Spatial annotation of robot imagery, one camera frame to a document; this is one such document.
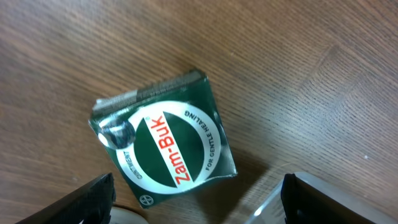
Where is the clear plastic container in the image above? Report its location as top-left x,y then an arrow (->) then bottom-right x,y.
246,172 -> 397,224

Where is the green Zam-Buk box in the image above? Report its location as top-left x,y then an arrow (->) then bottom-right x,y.
89,69 -> 238,208

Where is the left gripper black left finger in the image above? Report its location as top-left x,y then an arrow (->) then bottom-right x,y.
17,173 -> 116,224

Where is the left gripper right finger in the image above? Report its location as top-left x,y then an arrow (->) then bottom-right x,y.
280,174 -> 370,224

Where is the small white bottle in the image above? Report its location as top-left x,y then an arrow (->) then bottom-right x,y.
109,206 -> 149,224

